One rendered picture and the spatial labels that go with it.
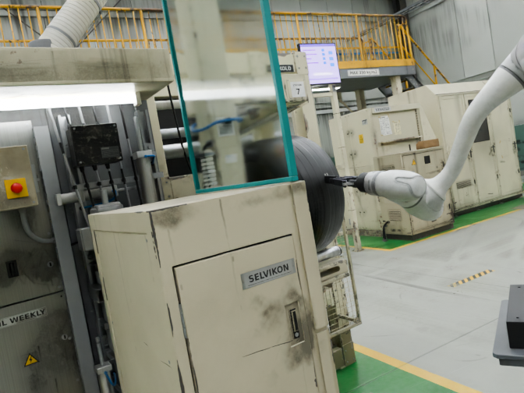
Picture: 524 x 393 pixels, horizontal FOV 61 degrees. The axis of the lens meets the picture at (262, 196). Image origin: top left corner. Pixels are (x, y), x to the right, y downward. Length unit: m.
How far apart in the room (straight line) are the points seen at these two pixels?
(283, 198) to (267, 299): 0.24
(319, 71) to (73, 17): 4.54
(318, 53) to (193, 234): 5.46
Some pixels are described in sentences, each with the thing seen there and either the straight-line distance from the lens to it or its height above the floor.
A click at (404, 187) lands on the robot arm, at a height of 1.18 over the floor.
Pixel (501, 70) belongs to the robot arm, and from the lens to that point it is 1.57.
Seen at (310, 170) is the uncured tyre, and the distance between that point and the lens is 1.81.
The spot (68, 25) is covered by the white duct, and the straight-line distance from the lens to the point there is 2.01.
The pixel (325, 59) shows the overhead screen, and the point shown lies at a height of 2.65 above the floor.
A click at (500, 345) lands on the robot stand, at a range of 1.64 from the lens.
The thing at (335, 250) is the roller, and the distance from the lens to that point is 2.02.
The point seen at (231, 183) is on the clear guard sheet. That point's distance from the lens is 1.33.
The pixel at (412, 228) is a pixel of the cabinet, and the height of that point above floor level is 0.18.
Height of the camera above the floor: 1.30
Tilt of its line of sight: 3 degrees down
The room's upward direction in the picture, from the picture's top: 10 degrees counter-clockwise
